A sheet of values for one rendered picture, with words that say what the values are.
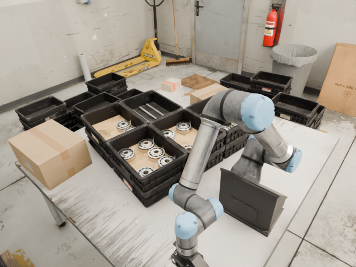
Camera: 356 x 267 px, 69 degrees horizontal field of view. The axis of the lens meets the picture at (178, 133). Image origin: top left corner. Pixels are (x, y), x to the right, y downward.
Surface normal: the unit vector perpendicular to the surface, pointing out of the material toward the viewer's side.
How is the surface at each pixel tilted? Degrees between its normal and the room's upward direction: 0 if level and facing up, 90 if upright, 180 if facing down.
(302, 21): 90
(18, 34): 90
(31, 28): 90
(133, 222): 0
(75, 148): 90
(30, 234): 0
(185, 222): 0
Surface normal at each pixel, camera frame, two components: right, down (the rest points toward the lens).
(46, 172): 0.78, 0.34
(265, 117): 0.56, 0.22
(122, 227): -0.04, -0.81
